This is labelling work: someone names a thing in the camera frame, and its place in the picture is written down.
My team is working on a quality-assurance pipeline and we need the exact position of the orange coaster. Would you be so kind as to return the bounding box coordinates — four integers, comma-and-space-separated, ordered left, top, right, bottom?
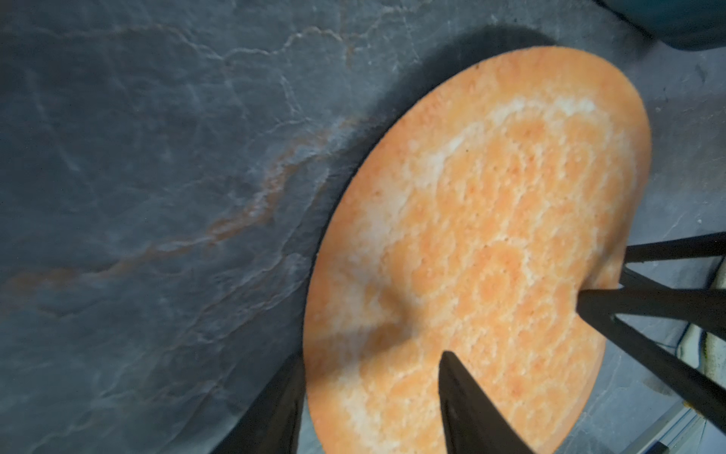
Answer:
303, 47, 652, 453

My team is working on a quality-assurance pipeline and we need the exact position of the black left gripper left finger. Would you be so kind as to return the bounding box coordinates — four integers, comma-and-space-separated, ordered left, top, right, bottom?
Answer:
212, 353, 306, 454

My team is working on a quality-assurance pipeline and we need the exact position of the teal plastic storage box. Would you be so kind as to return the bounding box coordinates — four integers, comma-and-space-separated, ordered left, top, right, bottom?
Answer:
600, 0, 726, 51

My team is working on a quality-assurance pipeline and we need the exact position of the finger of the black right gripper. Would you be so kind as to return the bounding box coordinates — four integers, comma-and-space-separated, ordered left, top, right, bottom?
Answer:
619, 232, 725, 289
577, 288, 725, 431

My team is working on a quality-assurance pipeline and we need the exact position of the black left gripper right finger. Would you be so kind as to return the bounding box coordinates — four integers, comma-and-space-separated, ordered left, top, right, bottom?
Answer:
438, 351, 532, 454

